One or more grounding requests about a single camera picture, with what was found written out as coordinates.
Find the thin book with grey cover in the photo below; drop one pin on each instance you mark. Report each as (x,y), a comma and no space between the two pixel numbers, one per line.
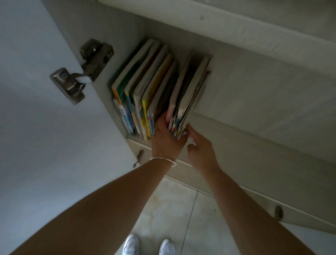
(193,92)

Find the thin book with pink spine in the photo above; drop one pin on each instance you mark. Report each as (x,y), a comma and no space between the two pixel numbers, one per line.
(179,89)

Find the person's right forearm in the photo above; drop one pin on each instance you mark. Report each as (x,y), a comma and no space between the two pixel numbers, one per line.
(246,210)

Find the white cabinet door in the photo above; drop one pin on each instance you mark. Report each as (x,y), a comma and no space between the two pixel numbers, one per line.
(315,240)
(39,131)

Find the white wooden cabinet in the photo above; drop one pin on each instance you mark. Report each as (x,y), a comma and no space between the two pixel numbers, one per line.
(262,92)

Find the white shoe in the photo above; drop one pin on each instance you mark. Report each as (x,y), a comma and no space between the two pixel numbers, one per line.
(132,244)
(167,247)

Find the large metal cabinet hinge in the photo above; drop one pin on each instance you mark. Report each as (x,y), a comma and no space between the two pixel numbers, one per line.
(90,63)

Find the small metal cabinet hinge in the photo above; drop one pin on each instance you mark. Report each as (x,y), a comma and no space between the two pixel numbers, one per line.
(138,157)
(278,211)

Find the person's left hand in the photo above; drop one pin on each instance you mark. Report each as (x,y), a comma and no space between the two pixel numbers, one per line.
(165,143)

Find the person's left fingers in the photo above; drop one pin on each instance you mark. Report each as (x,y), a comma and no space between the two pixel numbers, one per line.
(166,119)

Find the row of colourful standing books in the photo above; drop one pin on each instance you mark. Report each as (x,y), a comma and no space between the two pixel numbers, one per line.
(141,89)

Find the person's right thumb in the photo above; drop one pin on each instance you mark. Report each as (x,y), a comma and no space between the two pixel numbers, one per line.
(191,149)

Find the person's left forearm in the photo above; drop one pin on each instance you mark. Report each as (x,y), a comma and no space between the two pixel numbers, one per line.
(105,207)

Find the person's right hand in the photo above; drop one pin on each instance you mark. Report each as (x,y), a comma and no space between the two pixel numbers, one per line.
(203,153)

